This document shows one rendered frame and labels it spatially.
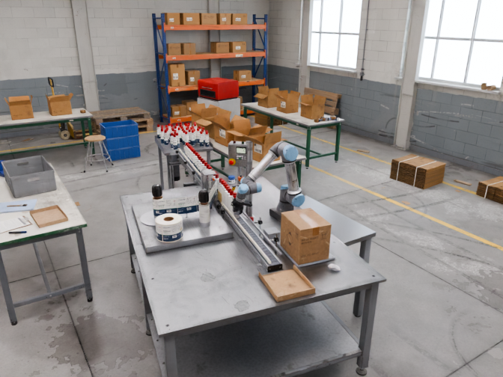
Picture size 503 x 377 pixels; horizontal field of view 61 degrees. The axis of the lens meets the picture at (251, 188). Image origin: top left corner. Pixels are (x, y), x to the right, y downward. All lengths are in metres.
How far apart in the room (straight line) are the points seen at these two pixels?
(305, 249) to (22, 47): 8.51
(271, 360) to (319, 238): 0.91
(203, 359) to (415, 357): 1.63
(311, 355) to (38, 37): 8.82
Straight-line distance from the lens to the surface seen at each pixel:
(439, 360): 3.83
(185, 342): 3.38
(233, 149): 3.52
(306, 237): 2.94
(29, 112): 8.45
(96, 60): 10.72
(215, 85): 8.87
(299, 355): 3.27
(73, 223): 3.96
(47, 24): 10.52
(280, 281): 2.87
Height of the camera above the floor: 2.43
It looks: 22 degrees down
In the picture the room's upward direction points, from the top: straight up
